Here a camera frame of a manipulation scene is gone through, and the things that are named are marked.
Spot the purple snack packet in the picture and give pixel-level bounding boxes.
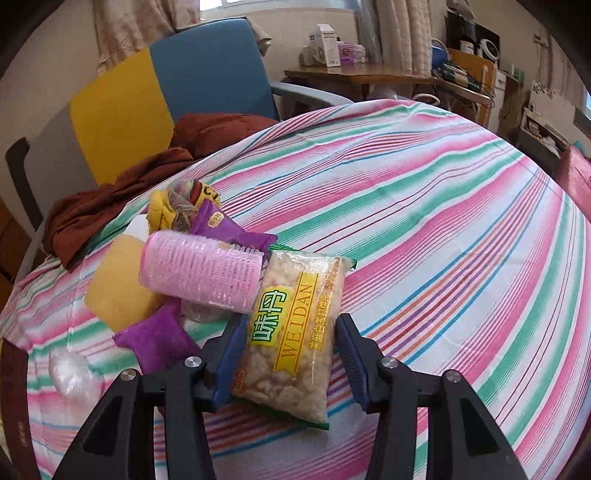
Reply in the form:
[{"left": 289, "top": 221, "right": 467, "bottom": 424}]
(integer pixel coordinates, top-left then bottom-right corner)
[
  {"left": 189, "top": 200, "right": 277, "bottom": 253},
  {"left": 114, "top": 298, "right": 200, "bottom": 375}
]

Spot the yellow sponge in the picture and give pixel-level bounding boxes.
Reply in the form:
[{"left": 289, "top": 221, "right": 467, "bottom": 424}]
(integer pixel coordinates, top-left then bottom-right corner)
[{"left": 84, "top": 235, "right": 166, "bottom": 333}]

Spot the yellow sock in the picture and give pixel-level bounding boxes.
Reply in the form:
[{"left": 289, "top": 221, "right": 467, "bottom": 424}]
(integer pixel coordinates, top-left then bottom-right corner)
[{"left": 146, "top": 179, "right": 221, "bottom": 234}]

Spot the white foam sponge block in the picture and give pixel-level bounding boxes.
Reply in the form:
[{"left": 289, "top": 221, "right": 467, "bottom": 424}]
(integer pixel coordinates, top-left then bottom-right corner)
[{"left": 123, "top": 214, "right": 149, "bottom": 242}]

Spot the striped pink green bedsheet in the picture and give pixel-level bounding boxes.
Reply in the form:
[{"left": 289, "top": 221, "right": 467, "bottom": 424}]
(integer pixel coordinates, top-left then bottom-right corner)
[{"left": 1, "top": 100, "right": 590, "bottom": 479}]

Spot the dark red blanket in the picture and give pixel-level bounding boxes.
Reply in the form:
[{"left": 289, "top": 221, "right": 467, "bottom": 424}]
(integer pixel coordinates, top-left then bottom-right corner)
[{"left": 42, "top": 113, "right": 277, "bottom": 270}]

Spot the wooden desk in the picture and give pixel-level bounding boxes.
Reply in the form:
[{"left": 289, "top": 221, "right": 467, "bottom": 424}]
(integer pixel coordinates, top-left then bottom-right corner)
[{"left": 284, "top": 64, "right": 493, "bottom": 108}]

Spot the right side curtain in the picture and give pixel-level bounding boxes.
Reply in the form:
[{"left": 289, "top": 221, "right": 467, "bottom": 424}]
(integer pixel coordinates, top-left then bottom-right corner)
[{"left": 353, "top": 0, "right": 433, "bottom": 77}]

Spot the white box on desk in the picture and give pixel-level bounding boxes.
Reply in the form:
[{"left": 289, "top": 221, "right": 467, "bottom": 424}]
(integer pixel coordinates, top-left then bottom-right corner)
[{"left": 310, "top": 24, "right": 341, "bottom": 68}]

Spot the beige patterned curtain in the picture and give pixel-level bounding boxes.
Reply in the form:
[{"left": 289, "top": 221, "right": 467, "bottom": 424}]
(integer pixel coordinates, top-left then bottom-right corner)
[{"left": 92, "top": 0, "right": 200, "bottom": 75}]

